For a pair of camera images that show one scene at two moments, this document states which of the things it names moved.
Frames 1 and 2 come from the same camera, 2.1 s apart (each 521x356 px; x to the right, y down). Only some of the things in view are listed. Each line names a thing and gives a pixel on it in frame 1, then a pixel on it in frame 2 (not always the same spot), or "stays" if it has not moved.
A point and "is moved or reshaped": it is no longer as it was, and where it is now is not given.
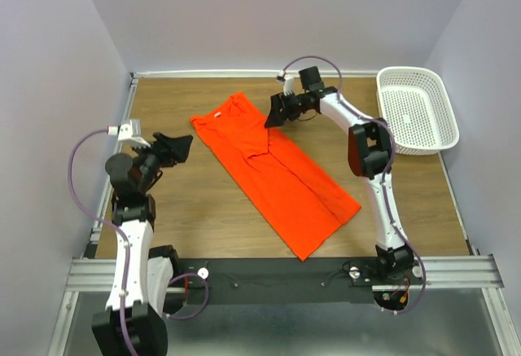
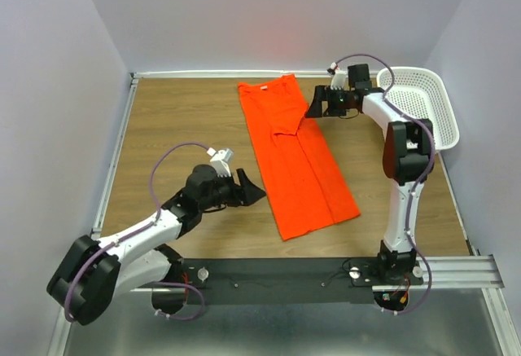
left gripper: x=178 y=147 to x=246 y=193
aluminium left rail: x=104 y=205 stays
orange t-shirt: x=302 y=199 is moved or reshaped
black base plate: x=315 y=280 stays
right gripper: x=278 y=102 to x=323 y=94
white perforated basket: x=415 y=103 stays
